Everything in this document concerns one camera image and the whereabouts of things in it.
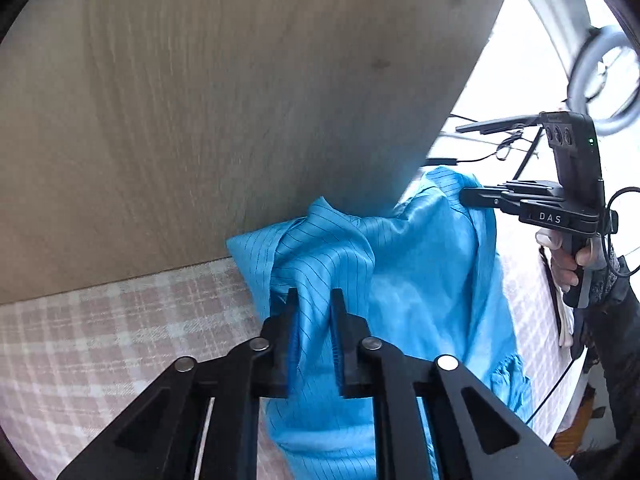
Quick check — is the person's right hand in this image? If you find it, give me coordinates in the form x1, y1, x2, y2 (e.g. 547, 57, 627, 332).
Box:
535, 229, 609, 291

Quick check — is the black tripod stand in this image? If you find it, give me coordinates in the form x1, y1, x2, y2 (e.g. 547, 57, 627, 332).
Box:
425, 112, 546, 183

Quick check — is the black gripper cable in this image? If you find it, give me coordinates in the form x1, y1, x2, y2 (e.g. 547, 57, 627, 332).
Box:
527, 186, 640, 428

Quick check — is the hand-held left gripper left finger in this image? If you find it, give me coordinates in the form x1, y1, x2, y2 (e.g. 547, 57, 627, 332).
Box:
57, 287, 302, 480

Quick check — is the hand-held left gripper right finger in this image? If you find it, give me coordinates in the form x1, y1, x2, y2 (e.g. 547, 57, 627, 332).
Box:
331, 287, 579, 480

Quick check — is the blue striped jacket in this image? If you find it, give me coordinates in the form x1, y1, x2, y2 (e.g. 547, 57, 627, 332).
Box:
226, 166, 535, 480

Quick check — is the white window frame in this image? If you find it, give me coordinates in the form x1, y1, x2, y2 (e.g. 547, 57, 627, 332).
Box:
510, 0, 626, 111

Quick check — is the beige wood-grain panel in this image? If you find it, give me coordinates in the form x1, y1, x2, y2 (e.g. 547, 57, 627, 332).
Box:
0, 0, 517, 306

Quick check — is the pink plaid mat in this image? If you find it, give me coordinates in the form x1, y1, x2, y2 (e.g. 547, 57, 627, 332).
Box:
0, 210, 591, 480

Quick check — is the person's right forearm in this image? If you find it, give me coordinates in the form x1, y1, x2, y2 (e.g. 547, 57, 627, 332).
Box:
570, 255, 640, 466

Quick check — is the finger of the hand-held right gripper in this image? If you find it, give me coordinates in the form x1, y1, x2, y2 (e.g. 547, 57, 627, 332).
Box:
459, 180, 565, 214

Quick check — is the white ring light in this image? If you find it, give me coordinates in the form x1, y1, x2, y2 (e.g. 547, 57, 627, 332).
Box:
566, 25, 640, 136

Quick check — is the black tripod cable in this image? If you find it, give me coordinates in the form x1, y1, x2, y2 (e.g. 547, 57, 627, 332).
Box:
425, 130, 543, 167

